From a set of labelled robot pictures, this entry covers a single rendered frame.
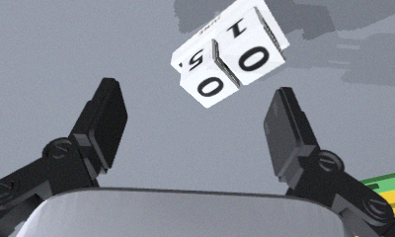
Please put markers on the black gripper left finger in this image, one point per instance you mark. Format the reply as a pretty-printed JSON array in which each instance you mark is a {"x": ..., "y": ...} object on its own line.
[{"x": 67, "y": 163}]

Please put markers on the white rectangular tray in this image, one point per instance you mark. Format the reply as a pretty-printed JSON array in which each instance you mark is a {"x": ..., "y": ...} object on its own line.
[{"x": 228, "y": 16}]

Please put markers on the white digit cube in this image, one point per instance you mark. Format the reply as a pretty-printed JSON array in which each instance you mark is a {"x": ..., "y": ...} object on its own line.
[
  {"x": 206, "y": 77},
  {"x": 249, "y": 47}
]

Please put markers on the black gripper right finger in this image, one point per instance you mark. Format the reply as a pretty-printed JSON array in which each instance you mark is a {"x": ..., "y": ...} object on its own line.
[{"x": 296, "y": 157}]

